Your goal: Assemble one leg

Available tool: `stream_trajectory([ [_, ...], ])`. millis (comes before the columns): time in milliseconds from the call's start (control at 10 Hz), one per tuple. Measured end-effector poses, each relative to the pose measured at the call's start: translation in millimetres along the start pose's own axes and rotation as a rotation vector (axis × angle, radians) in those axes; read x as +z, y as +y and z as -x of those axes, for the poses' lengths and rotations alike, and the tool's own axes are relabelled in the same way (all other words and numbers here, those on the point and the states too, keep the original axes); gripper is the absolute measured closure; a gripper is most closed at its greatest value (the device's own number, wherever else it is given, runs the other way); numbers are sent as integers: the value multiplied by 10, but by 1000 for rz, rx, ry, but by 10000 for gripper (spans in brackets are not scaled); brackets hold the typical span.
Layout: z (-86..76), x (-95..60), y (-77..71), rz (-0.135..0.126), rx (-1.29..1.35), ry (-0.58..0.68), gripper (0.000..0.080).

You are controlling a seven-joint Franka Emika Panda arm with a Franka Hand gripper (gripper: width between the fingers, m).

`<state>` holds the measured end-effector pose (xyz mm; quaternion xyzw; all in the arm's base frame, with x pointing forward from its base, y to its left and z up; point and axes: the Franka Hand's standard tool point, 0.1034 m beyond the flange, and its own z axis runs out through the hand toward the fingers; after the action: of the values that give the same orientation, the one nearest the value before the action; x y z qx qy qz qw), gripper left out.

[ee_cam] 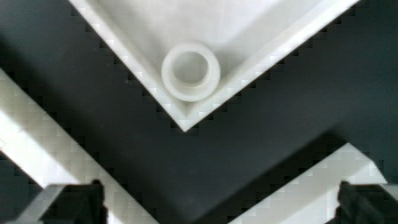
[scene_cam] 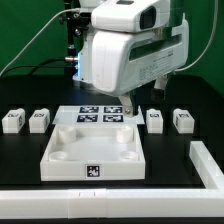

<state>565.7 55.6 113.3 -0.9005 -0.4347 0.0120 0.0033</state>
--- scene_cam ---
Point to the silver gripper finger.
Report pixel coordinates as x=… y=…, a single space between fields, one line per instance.
x=158 y=91
x=128 y=101

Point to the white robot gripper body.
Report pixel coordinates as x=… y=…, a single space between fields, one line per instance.
x=122 y=62

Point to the white square tabletop part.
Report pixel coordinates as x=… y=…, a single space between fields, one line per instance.
x=93 y=153

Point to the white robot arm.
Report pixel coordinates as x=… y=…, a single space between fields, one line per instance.
x=84 y=75

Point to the white sheet with tags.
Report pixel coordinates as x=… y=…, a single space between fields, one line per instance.
x=71 y=115

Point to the white L-shaped fence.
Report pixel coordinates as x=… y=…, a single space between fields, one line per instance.
x=124 y=203

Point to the black camera stand pole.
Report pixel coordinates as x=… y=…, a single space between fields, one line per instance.
x=76 y=23

